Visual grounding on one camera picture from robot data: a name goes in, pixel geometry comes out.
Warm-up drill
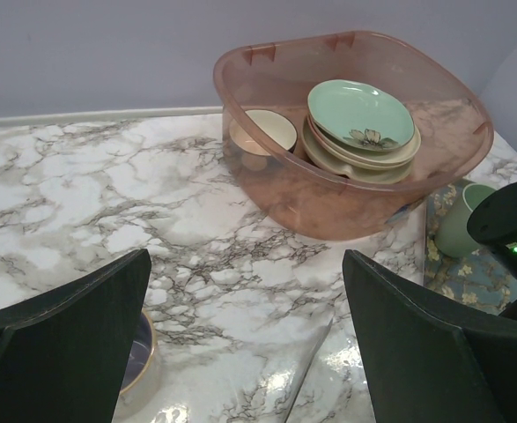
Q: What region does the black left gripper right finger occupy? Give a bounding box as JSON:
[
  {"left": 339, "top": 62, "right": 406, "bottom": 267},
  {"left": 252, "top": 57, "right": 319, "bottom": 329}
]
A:
[{"left": 343, "top": 250, "right": 517, "bottom": 422}]

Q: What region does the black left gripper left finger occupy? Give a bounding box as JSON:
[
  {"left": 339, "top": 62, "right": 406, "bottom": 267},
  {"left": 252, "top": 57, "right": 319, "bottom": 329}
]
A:
[{"left": 0, "top": 249, "right": 151, "bottom": 422}]

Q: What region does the cream divided plate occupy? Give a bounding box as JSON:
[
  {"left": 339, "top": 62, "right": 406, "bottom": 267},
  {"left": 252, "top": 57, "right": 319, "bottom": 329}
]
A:
[{"left": 302, "top": 122, "right": 414, "bottom": 184}]

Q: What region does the green plate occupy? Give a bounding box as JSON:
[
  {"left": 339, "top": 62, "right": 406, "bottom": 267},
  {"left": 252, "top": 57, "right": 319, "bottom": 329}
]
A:
[{"left": 307, "top": 79, "right": 415, "bottom": 152}]

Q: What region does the colourful striped bowl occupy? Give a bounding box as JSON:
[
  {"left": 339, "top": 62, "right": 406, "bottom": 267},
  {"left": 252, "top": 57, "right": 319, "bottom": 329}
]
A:
[{"left": 229, "top": 109, "right": 298, "bottom": 171}]

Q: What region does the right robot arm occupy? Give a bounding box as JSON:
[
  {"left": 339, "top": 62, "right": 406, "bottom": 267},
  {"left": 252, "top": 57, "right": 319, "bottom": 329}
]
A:
[{"left": 467, "top": 182, "right": 517, "bottom": 321}]

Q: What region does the pink transparent plastic bin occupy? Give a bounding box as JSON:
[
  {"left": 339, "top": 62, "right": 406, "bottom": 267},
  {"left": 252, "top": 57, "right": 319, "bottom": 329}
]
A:
[{"left": 213, "top": 30, "right": 493, "bottom": 241}]

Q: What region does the iridescent pink mug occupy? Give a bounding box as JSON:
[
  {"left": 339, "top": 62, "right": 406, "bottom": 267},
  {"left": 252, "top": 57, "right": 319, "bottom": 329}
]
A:
[{"left": 120, "top": 309, "right": 161, "bottom": 402}]

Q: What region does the floral blossom tray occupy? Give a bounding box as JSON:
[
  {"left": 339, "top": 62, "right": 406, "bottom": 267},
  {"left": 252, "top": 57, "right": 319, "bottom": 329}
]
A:
[{"left": 424, "top": 179, "right": 517, "bottom": 315}]

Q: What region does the green plastic cup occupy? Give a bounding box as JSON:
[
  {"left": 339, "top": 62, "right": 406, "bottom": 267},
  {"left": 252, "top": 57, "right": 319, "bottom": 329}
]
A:
[{"left": 434, "top": 183, "right": 495, "bottom": 258}]

